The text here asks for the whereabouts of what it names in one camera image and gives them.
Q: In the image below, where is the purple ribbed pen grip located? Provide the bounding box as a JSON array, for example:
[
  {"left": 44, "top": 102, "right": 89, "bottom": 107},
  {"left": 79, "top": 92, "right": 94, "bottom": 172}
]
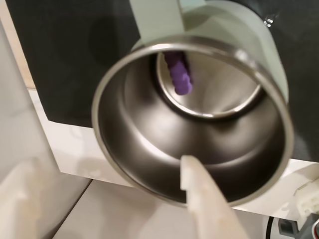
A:
[{"left": 163, "top": 51, "right": 193, "bottom": 96}]

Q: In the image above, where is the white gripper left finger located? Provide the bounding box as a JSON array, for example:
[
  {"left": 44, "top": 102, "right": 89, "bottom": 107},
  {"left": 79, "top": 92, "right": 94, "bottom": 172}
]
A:
[{"left": 0, "top": 159, "right": 74, "bottom": 239}]

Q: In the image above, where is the black glossy mat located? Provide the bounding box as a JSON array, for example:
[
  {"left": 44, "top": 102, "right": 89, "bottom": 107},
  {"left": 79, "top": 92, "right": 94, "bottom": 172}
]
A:
[{"left": 4, "top": 0, "right": 319, "bottom": 161}]

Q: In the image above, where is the white base board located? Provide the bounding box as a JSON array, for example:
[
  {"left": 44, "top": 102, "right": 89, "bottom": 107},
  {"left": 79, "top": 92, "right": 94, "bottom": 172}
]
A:
[{"left": 27, "top": 88, "right": 319, "bottom": 218}]

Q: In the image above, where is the pale green steel mug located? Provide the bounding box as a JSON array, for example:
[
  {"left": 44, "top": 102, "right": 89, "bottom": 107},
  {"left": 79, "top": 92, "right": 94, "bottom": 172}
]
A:
[{"left": 91, "top": 0, "right": 295, "bottom": 209}]

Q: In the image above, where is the beige wooden board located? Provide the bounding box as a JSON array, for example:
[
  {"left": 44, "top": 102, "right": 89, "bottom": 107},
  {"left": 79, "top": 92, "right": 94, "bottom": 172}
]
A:
[{"left": 0, "top": 0, "right": 37, "bottom": 90}]

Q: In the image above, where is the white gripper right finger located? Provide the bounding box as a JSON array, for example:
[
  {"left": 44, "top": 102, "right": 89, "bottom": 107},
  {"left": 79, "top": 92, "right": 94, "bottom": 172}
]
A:
[{"left": 179, "top": 154, "right": 250, "bottom": 239}]

